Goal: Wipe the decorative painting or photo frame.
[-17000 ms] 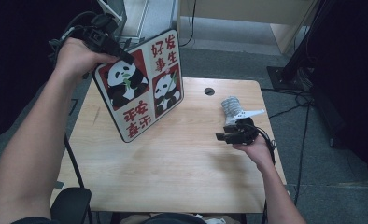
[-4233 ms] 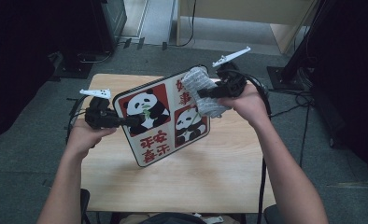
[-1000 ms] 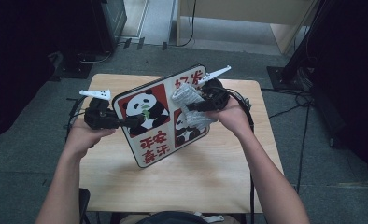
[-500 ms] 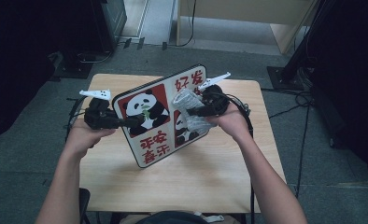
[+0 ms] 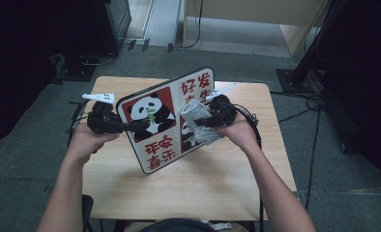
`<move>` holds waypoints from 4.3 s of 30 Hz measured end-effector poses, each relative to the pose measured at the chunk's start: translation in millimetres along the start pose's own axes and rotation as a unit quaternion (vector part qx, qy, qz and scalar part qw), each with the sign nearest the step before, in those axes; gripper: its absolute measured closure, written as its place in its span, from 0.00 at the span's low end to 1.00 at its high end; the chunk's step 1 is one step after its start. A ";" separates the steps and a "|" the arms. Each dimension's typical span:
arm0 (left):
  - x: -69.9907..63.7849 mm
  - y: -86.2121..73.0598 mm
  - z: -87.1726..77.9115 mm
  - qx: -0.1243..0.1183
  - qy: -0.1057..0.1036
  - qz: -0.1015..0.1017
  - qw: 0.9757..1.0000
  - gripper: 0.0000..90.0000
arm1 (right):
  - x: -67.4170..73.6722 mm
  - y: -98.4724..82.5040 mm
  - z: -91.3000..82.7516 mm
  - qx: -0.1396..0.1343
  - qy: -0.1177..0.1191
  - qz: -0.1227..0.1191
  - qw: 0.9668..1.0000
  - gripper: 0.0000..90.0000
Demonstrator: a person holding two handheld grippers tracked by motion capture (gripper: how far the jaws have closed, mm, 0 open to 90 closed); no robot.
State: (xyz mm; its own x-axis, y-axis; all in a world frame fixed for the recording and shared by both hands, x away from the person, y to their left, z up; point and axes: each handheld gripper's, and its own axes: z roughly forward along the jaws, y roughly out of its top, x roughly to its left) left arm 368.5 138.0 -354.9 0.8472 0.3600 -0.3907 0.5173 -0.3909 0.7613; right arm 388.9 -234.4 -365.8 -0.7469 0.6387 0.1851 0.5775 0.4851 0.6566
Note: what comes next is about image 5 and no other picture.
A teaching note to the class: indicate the grey striped cloth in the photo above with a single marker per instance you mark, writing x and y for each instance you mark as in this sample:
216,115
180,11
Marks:
199,137

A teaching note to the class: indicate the person's right hand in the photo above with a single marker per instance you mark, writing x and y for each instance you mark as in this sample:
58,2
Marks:
243,132

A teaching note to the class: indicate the black metal stand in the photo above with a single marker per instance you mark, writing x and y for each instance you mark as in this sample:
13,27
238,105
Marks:
296,80

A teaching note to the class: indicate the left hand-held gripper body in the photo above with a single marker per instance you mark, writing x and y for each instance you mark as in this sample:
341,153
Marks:
101,121

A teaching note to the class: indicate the black stand base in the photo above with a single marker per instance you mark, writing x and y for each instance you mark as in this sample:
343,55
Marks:
75,72

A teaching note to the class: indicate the panda print board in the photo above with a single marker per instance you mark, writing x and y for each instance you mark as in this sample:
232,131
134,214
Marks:
161,148

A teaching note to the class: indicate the person's left hand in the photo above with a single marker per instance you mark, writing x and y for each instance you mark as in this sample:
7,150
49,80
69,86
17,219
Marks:
82,141

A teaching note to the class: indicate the small black plug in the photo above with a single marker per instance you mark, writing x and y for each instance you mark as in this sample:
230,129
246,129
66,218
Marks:
170,47

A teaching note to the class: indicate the black cabinet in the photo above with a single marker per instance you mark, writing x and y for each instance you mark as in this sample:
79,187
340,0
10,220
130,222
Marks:
114,19

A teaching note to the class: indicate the short black floor strip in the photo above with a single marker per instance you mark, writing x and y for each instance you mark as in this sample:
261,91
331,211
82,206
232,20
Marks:
145,45
131,44

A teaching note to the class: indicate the light wooden cabinet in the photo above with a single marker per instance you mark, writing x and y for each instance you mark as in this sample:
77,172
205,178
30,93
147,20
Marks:
253,9

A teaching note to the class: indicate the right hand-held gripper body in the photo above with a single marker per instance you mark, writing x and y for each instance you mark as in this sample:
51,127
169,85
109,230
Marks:
224,111

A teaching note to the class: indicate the person's dark clothing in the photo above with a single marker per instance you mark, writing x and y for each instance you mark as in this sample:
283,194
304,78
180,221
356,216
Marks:
179,225

